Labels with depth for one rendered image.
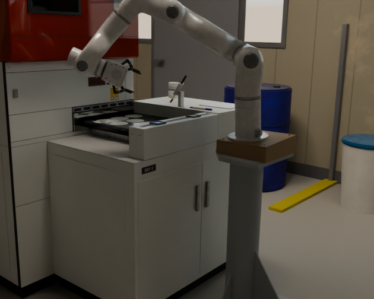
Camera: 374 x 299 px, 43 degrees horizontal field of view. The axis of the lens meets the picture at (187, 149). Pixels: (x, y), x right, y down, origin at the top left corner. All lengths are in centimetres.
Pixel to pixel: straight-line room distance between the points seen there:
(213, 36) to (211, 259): 123
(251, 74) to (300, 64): 269
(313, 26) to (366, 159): 147
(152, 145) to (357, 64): 279
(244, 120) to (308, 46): 264
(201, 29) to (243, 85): 31
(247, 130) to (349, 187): 195
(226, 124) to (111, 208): 77
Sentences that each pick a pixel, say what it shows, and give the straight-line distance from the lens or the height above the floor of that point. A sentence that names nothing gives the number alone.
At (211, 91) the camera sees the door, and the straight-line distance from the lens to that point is 533.
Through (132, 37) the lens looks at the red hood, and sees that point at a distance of 279.
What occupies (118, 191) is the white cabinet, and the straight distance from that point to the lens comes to 217.
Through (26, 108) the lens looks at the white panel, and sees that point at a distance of 244.
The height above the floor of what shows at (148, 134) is 93.
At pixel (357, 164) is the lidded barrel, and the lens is 393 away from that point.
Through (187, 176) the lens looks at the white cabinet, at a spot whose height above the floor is 68.
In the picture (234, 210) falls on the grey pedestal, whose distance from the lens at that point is 231.
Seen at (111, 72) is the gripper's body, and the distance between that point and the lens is 221.
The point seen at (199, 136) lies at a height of 87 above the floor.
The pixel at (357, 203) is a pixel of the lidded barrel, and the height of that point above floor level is 8.
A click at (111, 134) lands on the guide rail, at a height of 84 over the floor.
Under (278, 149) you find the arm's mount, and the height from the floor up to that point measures 87.
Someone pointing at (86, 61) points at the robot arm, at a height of 124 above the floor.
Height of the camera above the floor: 137
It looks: 14 degrees down
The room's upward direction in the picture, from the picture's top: 1 degrees clockwise
